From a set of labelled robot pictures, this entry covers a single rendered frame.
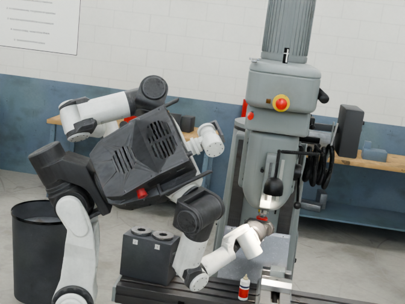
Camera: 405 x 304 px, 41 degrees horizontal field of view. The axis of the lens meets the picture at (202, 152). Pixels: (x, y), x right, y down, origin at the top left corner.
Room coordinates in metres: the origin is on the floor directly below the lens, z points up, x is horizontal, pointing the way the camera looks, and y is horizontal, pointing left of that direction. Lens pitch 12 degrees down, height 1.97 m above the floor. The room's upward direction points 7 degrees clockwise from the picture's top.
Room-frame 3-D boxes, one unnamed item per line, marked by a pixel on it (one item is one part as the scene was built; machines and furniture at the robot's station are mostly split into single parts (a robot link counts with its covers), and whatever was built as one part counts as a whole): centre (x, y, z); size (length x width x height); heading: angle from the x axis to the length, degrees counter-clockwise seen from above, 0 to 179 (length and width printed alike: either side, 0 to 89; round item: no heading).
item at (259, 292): (2.11, -0.37, 0.97); 0.35 x 0.15 x 0.11; 173
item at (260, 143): (2.15, -0.28, 1.47); 0.21 x 0.19 x 0.32; 85
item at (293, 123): (2.19, -0.28, 1.68); 0.34 x 0.24 x 0.10; 175
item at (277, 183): (1.95, -0.28, 1.45); 0.07 x 0.07 x 0.06
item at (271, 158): (2.04, -0.27, 1.45); 0.04 x 0.04 x 0.21; 85
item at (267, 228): (2.06, -0.25, 1.23); 0.13 x 0.12 x 0.10; 72
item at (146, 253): (2.22, 0.17, 1.01); 0.22 x 0.12 x 0.20; 75
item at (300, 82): (2.16, -0.28, 1.81); 0.47 x 0.26 x 0.16; 175
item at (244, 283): (2.10, -0.24, 0.97); 0.04 x 0.04 x 0.11
